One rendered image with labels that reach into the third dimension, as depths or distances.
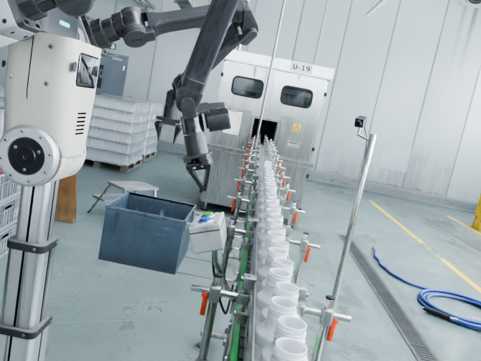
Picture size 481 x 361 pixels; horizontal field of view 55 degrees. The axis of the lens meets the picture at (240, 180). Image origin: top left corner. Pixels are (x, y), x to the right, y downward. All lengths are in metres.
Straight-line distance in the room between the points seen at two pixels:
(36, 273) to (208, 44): 0.78
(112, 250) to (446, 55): 11.07
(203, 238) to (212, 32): 0.49
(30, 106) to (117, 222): 0.72
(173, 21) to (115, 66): 10.47
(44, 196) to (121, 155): 6.51
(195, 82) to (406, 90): 10.96
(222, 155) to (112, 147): 2.47
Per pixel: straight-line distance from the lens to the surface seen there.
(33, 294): 1.45
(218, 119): 1.20
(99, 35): 1.54
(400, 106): 11.94
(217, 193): 6.06
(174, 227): 1.80
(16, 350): 1.53
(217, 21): 1.11
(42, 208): 1.38
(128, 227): 1.84
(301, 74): 5.96
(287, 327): 0.59
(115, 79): 11.97
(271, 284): 0.76
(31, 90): 1.27
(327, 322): 0.88
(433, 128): 12.19
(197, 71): 1.14
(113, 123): 7.85
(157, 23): 1.54
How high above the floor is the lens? 1.41
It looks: 9 degrees down
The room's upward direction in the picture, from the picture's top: 11 degrees clockwise
